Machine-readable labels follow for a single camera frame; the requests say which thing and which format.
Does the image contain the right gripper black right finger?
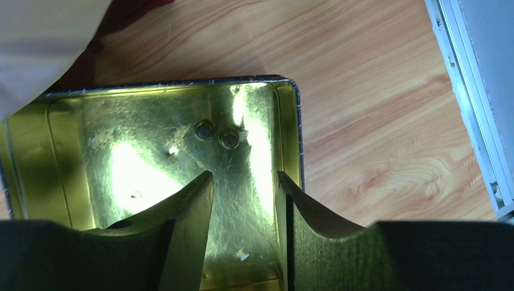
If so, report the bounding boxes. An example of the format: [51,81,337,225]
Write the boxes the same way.
[277,171,513,290]

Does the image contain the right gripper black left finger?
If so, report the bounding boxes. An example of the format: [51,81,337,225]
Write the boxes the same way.
[1,171,213,290]

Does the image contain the yellow transparent piece tray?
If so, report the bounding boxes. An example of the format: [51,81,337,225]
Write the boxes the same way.
[1,75,303,290]

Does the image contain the dark chess pieces in tray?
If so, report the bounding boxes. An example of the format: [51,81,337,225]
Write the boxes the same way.
[193,119,242,149]

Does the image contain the pink hanging shorts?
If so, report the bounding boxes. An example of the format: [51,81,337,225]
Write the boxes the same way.
[1,0,111,119]

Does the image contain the white metal frame rail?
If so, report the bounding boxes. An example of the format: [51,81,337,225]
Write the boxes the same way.
[426,1,513,223]

